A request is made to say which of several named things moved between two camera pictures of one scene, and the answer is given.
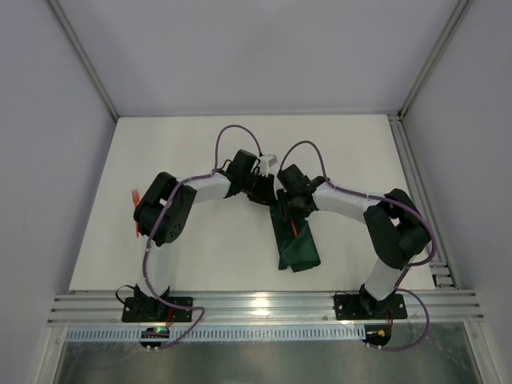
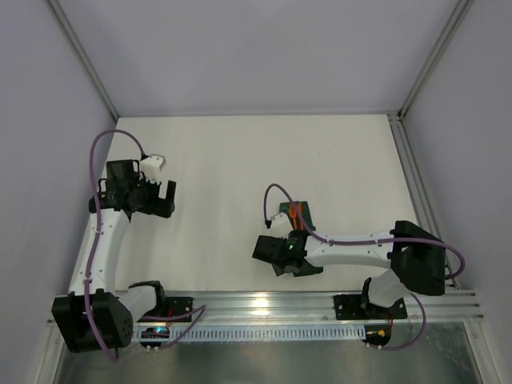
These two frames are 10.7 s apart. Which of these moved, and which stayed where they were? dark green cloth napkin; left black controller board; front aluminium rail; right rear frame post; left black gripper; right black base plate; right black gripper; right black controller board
Moved: dark green cloth napkin; left black gripper; right black gripper
Stayed: front aluminium rail; right black controller board; right rear frame post; right black base plate; left black controller board
